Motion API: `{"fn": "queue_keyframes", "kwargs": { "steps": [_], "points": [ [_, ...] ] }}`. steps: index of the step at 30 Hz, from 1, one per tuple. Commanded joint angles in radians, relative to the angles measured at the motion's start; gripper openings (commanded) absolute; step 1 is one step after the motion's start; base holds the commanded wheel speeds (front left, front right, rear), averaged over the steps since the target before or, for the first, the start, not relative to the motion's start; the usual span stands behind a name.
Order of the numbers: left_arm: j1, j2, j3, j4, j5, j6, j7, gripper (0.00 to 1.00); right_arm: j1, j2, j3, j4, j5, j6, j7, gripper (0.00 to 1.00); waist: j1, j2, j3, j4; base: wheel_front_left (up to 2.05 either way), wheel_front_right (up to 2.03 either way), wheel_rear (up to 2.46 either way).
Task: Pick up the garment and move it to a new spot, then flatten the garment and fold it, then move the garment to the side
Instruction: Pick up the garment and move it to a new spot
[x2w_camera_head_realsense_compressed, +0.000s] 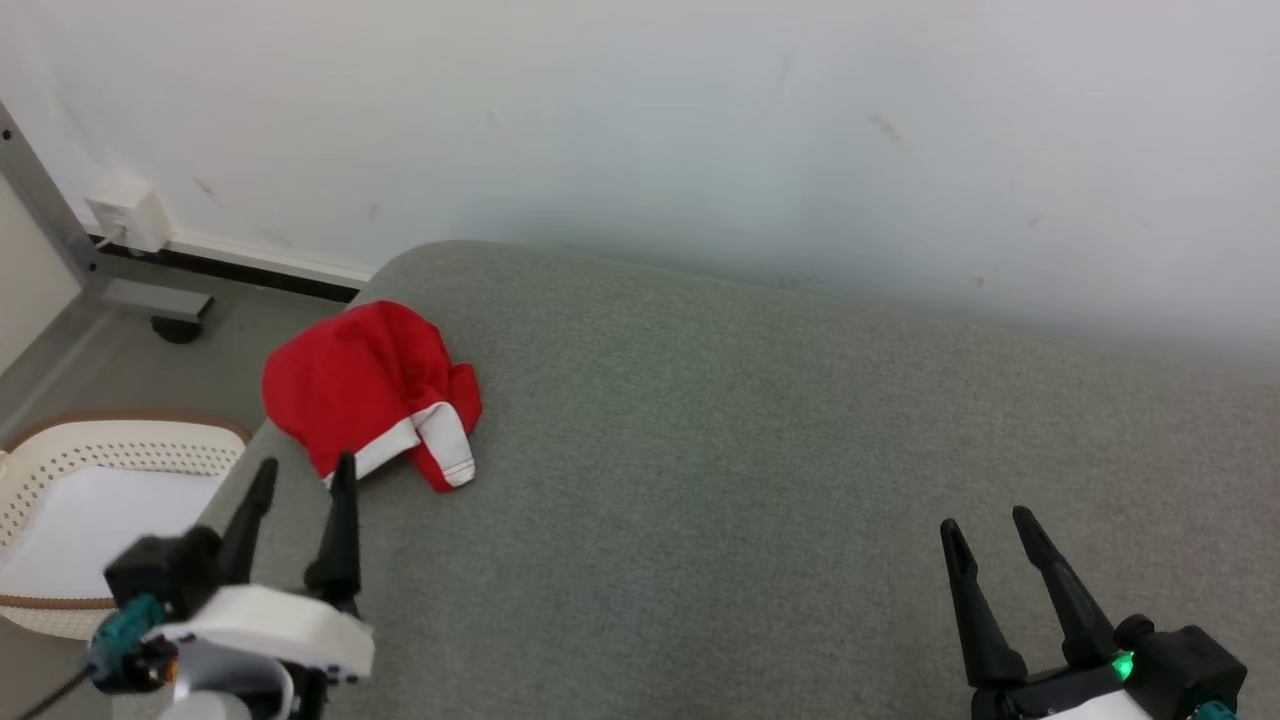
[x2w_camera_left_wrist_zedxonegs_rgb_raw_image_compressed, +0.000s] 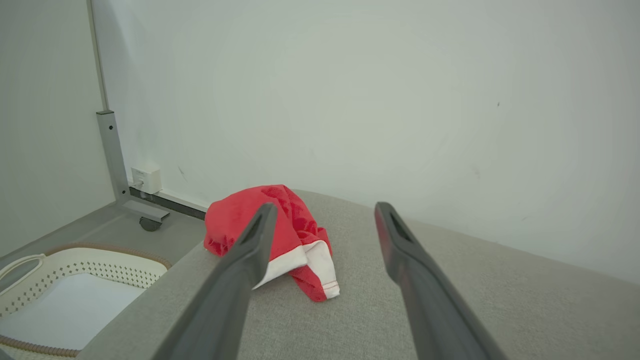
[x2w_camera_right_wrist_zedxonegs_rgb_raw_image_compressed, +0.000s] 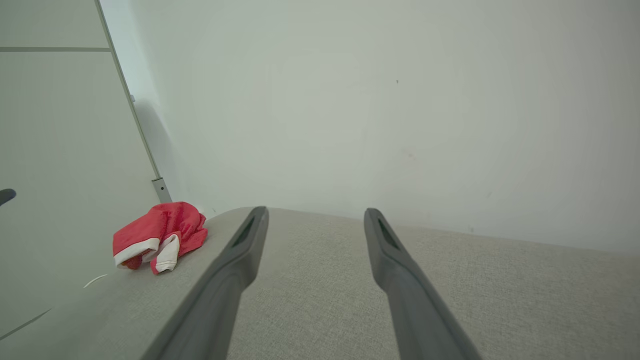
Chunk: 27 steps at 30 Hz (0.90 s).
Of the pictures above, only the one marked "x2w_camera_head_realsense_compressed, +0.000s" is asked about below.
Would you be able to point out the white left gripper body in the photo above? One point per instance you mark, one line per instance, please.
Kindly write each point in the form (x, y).
(270, 625)

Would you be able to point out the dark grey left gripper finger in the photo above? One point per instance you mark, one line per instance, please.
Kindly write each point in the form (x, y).
(338, 550)
(245, 530)

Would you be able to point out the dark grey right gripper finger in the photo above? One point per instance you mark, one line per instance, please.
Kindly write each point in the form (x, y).
(985, 630)
(1075, 620)

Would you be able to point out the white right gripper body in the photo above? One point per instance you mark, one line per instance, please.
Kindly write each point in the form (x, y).
(1060, 698)

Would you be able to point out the red shorts with white stripe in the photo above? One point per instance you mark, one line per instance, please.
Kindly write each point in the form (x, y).
(350, 380)

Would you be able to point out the flat white sheet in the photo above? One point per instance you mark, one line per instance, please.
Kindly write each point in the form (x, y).
(100, 520)

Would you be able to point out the cream perforated laundry basket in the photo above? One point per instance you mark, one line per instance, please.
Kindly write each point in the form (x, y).
(120, 445)

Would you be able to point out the white and black baseboard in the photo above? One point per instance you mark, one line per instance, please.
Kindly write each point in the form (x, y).
(260, 268)

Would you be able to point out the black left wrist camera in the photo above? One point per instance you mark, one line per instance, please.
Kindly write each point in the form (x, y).
(160, 570)

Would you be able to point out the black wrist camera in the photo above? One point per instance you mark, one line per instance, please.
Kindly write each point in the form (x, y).
(1190, 660)
(160, 570)

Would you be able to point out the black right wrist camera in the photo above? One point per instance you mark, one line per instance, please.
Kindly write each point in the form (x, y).
(1190, 660)

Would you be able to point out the teal left camera connector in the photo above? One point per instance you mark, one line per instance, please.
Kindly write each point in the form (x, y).
(125, 625)

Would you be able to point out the teal camera connector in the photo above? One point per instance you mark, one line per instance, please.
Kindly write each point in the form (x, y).
(1218, 711)
(125, 625)

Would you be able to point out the teal right camera connector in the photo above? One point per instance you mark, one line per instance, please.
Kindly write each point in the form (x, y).
(1218, 711)

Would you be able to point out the white wall socket box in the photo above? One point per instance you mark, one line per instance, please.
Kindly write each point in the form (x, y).
(128, 212)

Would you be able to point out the grey metal frame leg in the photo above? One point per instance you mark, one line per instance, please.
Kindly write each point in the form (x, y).
(60, 225)

